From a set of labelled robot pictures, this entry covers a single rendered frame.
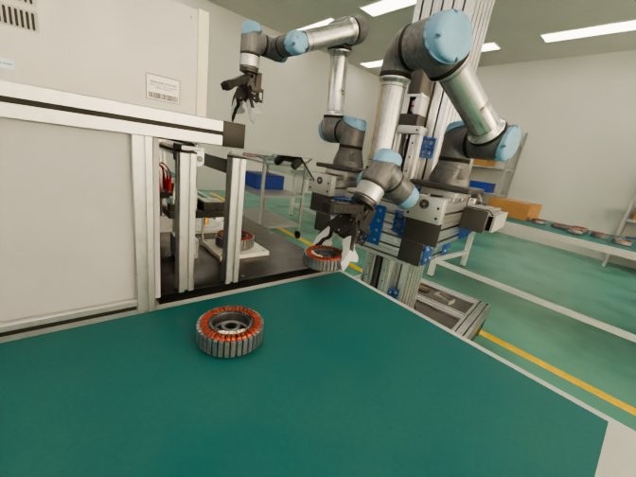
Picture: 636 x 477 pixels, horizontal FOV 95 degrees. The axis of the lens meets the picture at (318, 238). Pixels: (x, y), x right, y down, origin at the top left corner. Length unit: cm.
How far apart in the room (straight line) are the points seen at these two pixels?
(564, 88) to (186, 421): 733
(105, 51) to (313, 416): 68
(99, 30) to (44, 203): 31
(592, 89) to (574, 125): 59
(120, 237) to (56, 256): 9
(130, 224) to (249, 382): 33
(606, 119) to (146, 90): 694
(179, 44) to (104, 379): 60
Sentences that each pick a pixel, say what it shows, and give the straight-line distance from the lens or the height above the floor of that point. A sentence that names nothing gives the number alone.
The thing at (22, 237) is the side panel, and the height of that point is 91.
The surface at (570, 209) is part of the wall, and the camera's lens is 706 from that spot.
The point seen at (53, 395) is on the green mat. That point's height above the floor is 75.
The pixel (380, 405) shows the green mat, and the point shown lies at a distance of 50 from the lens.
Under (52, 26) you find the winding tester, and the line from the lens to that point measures 71.
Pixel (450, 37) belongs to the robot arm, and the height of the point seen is 139.
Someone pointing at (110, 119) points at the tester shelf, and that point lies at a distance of 56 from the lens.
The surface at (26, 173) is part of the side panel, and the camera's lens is 58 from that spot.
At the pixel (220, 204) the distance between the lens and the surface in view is 83.
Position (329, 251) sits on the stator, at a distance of 81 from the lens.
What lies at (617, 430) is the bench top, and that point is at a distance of 70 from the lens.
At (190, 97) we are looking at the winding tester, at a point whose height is 115.
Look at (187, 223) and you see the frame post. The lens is 63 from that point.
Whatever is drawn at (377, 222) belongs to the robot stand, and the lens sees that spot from 134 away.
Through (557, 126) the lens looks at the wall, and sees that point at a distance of 725.
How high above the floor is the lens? 109
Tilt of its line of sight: 16 degrees down
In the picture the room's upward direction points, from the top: 8 degrees clockwise
